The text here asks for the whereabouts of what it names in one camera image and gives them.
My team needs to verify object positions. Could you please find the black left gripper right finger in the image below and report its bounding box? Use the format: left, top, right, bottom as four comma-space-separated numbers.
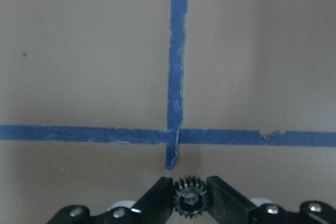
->
206, 176, 254, 223

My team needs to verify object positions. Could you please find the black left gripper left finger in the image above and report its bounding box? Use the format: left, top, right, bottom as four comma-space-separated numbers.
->
131, 177, 174, 224

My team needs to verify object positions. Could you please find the black bearing gear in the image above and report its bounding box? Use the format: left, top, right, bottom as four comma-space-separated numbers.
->
173, 175, 211, 219

